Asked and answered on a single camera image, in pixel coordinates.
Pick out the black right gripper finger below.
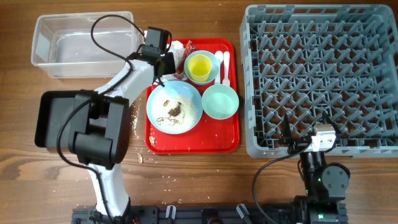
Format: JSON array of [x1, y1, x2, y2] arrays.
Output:
[[322, 111, 341, 139], [279, 114, 294, 145]]

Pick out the white napkin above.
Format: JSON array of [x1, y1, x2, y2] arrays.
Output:
[[169, 40, 185, 69]]

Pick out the red snack wrapper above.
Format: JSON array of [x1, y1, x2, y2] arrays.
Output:
[[174, 40, 195, 80]]

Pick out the yellow plastic cup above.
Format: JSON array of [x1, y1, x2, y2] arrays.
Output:
[[188, 54, 212, 82]]

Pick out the light blue bowl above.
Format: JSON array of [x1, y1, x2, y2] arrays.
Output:
[[184, 50, 219, 85]]

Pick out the mint green bowl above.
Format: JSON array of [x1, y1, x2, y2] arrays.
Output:
[[201, 84, 239, 120]]

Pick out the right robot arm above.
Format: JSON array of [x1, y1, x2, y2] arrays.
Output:
[[279, 112, 351, 223]]

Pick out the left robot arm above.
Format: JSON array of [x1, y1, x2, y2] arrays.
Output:
[[56, 27, 175, 223]]

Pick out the grey dishwasher rack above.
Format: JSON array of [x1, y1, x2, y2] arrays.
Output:
[[239, 4, 397, 158]]

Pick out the black waste tray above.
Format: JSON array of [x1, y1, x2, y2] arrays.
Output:
[[35, 90, 96, 154]]

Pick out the clear plastic bin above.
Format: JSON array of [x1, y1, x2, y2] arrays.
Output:
[[31, 11, 144, 78]]

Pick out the white plastic spoon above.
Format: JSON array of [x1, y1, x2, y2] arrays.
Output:
[[214, 50, 224, 85]]

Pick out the light blue plate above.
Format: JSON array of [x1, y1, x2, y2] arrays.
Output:
[[146, 81, 203, 134]]

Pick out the white plastic fork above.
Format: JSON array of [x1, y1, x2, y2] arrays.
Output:
[[222, 51, 231, 86]]

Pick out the red serving tray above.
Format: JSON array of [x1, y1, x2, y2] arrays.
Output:
[[145, 38, 240, 154]]

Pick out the food crumb on tray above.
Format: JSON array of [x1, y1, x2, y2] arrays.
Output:
[[149, 136, 155, 146]]

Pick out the food crumb on table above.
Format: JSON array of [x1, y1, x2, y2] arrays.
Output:
[[138, 154, 144, 164]]

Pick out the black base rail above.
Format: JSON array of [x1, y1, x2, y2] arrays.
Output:
[[71, 203, 348, 224]]

